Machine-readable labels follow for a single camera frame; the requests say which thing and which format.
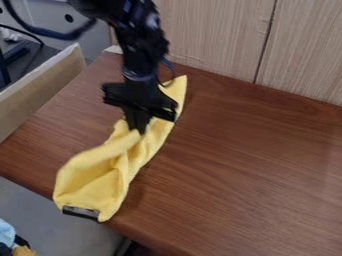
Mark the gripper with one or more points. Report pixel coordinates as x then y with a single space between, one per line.
142 96

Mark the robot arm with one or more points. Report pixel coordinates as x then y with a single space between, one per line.
140 36

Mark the yellow cloth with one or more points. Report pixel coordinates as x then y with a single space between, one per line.
100 173

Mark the cardboard box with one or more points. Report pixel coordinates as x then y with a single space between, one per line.
31 90

